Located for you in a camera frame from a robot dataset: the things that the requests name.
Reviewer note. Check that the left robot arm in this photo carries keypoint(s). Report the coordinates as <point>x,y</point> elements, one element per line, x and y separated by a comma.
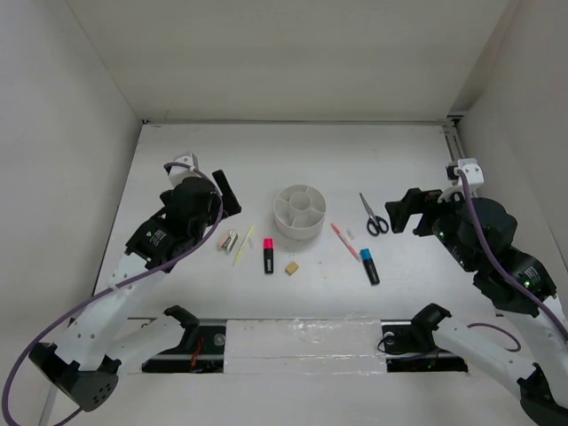
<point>88,359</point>

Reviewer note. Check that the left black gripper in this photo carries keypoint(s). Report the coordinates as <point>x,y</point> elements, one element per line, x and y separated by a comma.
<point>229,203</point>

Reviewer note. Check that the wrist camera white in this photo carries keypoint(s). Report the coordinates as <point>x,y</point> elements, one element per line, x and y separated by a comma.
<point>465,175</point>
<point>183,166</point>

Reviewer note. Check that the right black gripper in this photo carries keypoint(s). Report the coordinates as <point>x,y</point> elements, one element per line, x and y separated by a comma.
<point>415,200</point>

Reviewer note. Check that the pink white mini stapler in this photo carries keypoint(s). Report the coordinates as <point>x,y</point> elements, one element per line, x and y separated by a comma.
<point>228,241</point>

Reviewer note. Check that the black handled scissors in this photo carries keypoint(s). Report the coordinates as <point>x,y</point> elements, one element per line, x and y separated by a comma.
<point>375,225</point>

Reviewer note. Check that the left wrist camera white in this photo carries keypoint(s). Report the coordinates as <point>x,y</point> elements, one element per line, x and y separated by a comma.
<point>183,166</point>

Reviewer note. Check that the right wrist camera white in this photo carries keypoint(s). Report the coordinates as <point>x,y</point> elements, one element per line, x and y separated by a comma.
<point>465,175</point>

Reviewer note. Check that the aluminium rail on right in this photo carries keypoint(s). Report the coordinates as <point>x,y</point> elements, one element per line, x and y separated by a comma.
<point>452,137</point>

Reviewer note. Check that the yellow thin highlighter pen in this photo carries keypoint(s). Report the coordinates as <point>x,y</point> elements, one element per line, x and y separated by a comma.
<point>244,244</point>

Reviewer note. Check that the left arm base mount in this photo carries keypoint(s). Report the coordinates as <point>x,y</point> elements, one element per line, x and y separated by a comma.
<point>200,350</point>

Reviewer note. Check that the pink thin highlighter pen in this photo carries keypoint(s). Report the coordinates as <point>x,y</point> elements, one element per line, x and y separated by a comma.
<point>345,242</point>

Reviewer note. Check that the pink black highlighter marker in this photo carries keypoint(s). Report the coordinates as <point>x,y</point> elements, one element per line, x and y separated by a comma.
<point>268,254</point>

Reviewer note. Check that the tan eraser block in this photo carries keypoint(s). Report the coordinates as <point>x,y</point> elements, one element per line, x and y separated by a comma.
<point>291,268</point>

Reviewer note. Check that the white round divided container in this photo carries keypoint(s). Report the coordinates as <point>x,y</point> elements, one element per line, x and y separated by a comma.
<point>299,212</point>

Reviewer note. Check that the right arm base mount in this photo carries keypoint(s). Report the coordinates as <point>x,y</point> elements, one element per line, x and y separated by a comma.
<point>408,344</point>

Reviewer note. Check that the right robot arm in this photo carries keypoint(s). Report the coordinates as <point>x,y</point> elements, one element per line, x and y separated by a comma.
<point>478,234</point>

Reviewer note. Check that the blue black highlighter marker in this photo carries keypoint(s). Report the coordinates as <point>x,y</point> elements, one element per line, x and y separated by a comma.
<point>369,266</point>

